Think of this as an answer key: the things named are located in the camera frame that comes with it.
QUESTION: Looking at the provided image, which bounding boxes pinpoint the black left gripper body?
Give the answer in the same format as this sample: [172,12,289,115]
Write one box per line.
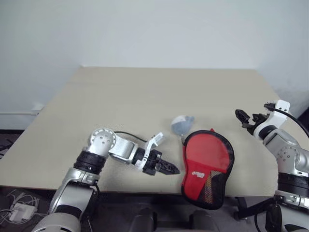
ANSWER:
[141,149,162,176]

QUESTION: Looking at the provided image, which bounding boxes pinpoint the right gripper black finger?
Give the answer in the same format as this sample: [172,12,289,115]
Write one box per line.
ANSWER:
[235,109,251,129]
[252,112,268,122]

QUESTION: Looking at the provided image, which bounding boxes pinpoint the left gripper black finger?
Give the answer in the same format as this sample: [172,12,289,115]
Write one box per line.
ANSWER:
[155,166,182,176]
[157,159,181,173]

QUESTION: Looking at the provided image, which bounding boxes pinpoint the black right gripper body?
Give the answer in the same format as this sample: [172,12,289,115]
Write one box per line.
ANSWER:
[242,115,269,136]

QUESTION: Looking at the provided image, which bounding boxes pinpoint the red black paddle case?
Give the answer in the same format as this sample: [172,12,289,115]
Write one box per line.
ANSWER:
[181,128,234,211]

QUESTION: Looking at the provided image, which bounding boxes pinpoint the small grey-white ball object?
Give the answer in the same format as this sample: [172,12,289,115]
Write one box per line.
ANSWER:
[170,115,196,135]

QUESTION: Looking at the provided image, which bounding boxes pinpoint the black table leg with caster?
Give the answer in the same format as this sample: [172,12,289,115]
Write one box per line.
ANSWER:
[232,196,275,221]

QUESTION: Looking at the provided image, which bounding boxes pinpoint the white power adapter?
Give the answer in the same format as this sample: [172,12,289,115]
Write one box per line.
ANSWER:
[9,203,37,222]

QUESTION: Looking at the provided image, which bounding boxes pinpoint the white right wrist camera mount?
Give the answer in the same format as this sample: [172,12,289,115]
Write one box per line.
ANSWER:
[253,99,291,141]

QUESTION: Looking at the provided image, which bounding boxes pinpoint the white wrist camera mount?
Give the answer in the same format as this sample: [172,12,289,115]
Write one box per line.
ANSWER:
[253,99,291,141]
[133,131,165,173]

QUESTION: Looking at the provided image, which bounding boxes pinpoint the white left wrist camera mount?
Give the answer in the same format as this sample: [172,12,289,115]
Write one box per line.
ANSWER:
[133,131,165,173]

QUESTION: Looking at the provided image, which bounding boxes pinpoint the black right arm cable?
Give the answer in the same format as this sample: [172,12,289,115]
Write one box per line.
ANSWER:
[272,108,309,139]

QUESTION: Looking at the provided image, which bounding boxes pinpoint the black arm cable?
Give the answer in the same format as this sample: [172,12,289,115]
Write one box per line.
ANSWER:
[272,108,309,139]
[113,130,155,144]

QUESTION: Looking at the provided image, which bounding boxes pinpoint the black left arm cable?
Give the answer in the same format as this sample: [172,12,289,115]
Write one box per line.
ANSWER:
[113,130,155,144]

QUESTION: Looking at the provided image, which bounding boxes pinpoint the white wall cable duct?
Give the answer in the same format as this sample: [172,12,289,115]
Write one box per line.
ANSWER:
[0,102,44,117]

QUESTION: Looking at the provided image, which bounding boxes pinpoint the white floor cables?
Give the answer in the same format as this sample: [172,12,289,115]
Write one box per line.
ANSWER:
[0,189,41,219]

